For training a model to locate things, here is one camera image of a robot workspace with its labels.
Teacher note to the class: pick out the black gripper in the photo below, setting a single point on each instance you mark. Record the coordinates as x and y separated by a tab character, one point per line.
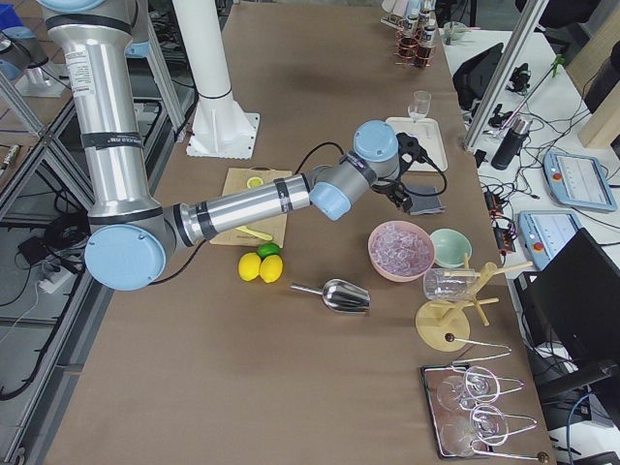
390	188

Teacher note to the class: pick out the tea bottle near handle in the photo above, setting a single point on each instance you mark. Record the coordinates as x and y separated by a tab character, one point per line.
411	25

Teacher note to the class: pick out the metal scoop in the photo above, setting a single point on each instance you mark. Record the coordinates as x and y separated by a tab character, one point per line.
340	296

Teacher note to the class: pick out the yellow peeler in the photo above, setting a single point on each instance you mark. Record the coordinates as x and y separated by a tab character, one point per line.
261	235

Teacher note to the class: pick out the tea bottle front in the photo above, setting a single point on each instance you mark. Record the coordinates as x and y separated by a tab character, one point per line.
426	44

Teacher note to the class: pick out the blue teach pendant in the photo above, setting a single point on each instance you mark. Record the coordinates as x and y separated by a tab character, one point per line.
577	180
546	232

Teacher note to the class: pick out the black monitor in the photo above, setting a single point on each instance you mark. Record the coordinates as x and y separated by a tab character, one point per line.
577	297

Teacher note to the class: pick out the clear wine glass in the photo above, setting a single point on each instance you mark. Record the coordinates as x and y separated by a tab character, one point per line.
419	105

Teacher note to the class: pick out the wooden glass tree stand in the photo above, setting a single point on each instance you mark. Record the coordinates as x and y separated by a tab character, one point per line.
443	325

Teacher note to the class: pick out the cream serving tray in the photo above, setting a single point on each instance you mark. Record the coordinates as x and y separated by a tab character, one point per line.
428	134

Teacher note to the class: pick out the yellow lemon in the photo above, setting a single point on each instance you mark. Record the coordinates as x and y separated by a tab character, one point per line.
248	267
271	268

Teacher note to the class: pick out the copper wire bottle basket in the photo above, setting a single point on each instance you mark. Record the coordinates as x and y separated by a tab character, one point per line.
406	49

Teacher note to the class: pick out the tea bottle middle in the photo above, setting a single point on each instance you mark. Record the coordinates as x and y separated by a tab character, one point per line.
424	14

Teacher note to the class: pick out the green lime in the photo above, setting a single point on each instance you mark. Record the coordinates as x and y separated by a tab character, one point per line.
268	249

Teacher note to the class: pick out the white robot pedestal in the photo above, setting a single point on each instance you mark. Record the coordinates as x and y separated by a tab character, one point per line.
221	128

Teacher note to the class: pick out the wooden cutting board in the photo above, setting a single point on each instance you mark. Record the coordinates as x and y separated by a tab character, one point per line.
235	183

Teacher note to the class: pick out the half lemon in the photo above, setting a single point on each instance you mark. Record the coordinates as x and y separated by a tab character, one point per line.
254	182

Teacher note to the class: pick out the black glass tray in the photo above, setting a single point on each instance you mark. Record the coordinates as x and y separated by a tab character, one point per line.
432	376

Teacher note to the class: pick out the green bowl with utensils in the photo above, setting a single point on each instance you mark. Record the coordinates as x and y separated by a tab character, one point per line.
453	31

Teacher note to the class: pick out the pink bowl with ice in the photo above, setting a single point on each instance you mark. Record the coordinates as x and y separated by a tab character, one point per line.
400	251

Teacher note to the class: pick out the wine glass on tray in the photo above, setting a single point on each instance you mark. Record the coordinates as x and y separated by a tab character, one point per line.
484	427
467	389

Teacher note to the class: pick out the clear tumbler on stand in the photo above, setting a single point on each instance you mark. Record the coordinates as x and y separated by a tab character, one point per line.
449	284

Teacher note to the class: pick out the grey folded cloth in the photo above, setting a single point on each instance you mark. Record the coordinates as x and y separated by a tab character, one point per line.
424	200

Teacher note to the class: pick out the black thermos bottle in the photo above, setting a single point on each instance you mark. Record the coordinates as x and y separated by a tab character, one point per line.
512	142

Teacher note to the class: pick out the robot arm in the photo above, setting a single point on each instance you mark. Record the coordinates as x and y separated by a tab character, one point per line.
284	121

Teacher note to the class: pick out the aluminium frame post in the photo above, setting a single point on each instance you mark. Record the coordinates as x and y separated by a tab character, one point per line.
530	16

